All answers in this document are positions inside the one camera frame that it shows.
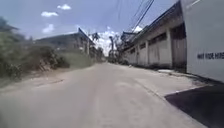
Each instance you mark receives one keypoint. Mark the palm tree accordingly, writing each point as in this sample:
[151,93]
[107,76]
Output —
[111,45]

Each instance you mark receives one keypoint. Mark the grey concrete road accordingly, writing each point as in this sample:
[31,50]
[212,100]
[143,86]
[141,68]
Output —
[100,96]

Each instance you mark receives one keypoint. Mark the long pale concrete building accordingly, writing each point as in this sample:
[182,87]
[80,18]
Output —
[156,43]

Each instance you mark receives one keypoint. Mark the grey building with sloped roof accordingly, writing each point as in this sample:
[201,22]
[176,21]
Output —
[66,41]

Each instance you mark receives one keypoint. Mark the overgrown bushes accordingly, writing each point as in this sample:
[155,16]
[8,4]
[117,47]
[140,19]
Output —
[26,60]

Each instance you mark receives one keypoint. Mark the white wall with lettering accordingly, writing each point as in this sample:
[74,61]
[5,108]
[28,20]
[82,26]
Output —
[205,36]

